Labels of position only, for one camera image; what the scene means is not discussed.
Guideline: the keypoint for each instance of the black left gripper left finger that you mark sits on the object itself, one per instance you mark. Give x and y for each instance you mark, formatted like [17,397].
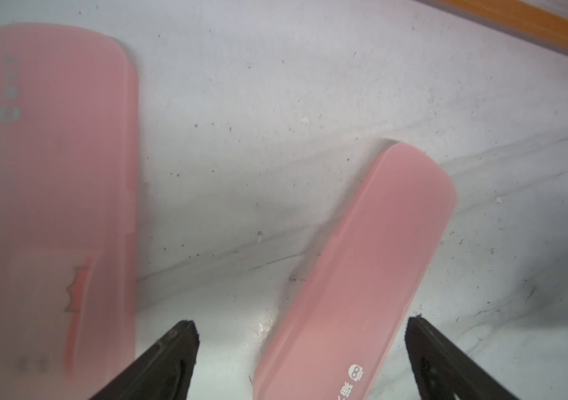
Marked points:
[164,371]

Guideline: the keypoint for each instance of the pink pencil case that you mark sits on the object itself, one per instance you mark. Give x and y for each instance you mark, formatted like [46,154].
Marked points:
[334,340]
[68,193]

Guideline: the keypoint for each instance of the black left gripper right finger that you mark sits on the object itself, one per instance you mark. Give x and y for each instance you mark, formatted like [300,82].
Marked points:
[443,371]

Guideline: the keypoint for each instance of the orange wooden two-tier shelf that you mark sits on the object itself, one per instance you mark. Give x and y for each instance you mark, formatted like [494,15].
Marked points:
[546,27]

